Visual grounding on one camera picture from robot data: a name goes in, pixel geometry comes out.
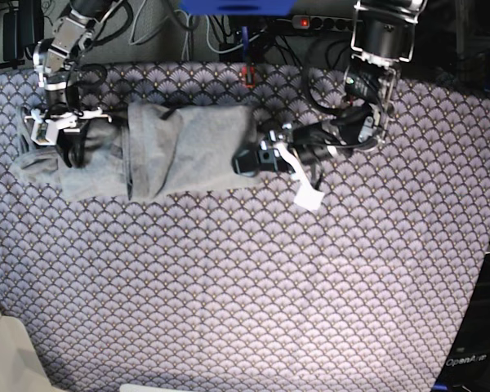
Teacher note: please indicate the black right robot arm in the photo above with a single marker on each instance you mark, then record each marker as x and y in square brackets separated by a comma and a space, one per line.
[82, 26]

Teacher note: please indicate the black OpenArm box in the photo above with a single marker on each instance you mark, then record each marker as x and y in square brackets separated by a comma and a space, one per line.
[467, 366]

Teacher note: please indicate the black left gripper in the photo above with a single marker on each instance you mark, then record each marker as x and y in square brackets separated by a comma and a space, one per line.
[310, 144]

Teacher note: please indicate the white camera bracket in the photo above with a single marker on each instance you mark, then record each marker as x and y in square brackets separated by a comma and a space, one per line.
[302, 179]
[46, 128]

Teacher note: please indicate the white foam board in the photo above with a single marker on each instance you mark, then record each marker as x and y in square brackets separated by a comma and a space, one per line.
[20, 368]

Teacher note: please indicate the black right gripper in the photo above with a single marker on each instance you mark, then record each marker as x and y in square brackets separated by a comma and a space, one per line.
[70, 147]

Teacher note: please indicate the light grey T-shirt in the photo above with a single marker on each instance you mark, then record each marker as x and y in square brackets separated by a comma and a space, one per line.
[146, 153]

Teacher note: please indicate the black power adapter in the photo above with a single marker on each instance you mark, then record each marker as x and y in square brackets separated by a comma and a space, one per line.
[22, 29]

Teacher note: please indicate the black power strip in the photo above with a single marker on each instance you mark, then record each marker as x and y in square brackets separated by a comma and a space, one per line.
[322, 23]

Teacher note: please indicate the blue clamp handle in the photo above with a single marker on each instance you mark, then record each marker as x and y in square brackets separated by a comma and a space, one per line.
[245, 40]

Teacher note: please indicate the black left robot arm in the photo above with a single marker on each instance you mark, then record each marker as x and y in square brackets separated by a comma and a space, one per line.
[382, 39]

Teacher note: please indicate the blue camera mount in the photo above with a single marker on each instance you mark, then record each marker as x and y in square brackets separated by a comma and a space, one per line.
[238, 7]

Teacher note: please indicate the red table clamp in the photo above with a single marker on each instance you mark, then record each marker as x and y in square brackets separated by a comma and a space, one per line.
[248, 75]

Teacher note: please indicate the patterned purple tablecloth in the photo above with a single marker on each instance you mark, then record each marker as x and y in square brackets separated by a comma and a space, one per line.
[242, 290]

